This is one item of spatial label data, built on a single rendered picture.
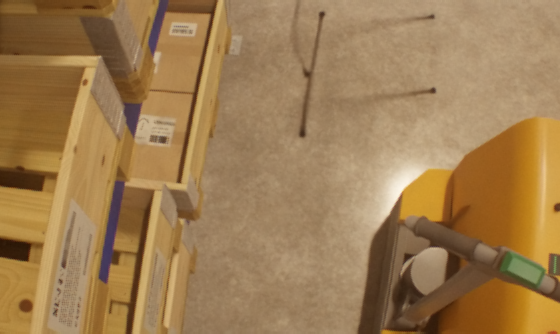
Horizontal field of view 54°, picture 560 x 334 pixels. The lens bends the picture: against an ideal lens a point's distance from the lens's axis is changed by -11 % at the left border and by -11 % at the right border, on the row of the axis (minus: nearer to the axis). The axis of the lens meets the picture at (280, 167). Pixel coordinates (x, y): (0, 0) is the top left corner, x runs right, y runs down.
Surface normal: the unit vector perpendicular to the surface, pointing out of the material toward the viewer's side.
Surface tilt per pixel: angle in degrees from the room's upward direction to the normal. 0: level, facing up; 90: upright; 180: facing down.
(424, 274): 0
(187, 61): 0
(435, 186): 22
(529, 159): 45
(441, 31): 0
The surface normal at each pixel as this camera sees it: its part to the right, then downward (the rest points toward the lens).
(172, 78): 0.00, -0.37
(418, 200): -0.37, -0.41
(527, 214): -0.70, -0.38
